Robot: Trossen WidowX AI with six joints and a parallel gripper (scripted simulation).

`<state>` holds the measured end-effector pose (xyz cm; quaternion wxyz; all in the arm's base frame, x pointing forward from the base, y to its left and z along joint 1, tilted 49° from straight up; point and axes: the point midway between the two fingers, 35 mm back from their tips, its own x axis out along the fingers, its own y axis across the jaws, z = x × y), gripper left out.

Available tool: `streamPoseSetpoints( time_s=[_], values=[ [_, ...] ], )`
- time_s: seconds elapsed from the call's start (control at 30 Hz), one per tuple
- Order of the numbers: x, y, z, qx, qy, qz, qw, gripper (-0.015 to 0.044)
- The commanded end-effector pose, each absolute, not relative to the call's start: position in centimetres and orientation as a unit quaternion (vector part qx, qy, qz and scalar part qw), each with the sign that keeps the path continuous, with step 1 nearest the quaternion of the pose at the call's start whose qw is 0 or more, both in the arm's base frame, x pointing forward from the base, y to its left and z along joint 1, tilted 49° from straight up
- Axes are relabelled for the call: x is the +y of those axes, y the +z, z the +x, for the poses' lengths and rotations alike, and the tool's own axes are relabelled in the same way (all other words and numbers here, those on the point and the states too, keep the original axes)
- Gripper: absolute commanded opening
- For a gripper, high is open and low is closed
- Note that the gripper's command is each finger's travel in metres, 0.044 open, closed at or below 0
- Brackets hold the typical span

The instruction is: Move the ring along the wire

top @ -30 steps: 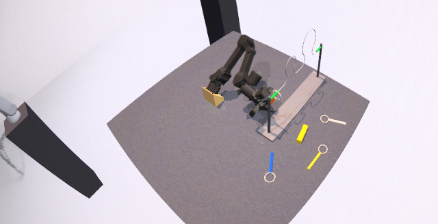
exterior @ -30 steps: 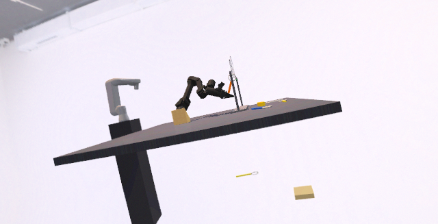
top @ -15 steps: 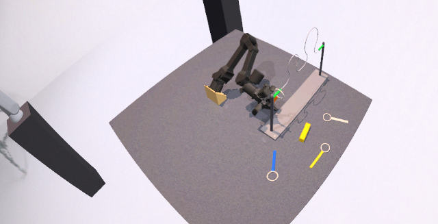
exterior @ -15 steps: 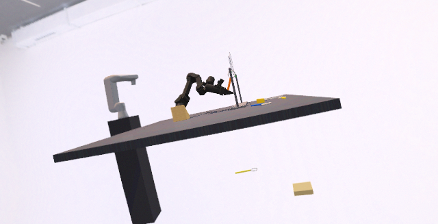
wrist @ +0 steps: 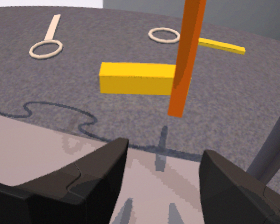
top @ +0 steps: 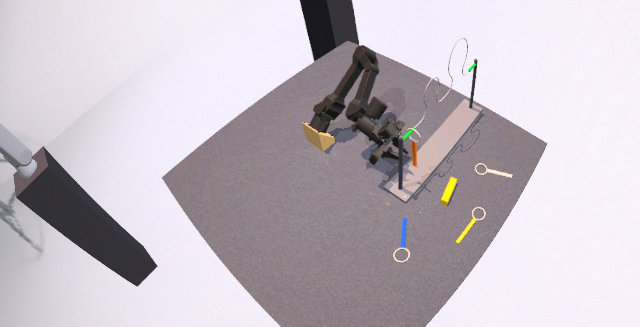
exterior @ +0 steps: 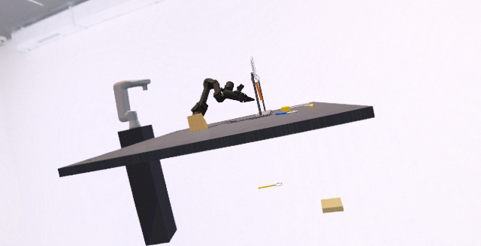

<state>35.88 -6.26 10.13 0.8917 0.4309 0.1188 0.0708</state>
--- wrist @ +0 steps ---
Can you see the yellow handle with white loop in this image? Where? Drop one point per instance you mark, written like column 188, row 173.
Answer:
column 207, row 43

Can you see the yellow rectangular block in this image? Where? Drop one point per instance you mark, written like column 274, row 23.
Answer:
column 147, row 79

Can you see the orange curved bar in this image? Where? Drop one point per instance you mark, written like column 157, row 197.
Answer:
column 189, row 37

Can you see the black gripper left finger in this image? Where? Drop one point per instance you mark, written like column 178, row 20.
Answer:
column 84, row 192

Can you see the beige loop with straight handle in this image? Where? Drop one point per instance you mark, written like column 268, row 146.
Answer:
column 49, row 39

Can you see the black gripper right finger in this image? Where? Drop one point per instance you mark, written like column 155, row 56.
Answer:
column 230, row 196

